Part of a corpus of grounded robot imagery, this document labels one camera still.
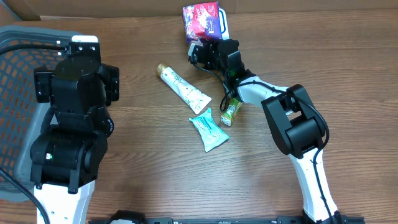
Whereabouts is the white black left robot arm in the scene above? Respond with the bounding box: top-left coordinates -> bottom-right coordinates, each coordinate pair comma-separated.
30,39 -> 119,223

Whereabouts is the teal wet wipes pack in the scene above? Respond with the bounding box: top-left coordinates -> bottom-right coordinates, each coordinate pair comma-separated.
189,108 -> 229,152

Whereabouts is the purple pink sanitary pad pack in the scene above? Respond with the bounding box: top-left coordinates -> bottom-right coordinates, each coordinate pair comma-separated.
182,2 -> 222,42

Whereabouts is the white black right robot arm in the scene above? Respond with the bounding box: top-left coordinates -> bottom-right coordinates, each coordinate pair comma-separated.
188,39 -> 341,223

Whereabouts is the white barcode scanner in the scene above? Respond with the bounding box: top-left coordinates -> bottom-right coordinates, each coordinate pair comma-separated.
219,8 -> 229,40

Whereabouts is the white tube with gold cap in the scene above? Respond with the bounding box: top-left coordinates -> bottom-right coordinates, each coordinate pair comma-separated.
156,63 -> 211,114

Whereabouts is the grey plastic shopping basket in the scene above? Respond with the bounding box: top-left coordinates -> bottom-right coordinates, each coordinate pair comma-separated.
1,25 -> 77,190

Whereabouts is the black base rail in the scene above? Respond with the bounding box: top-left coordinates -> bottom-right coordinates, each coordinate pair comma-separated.
88,210 -> 366,224

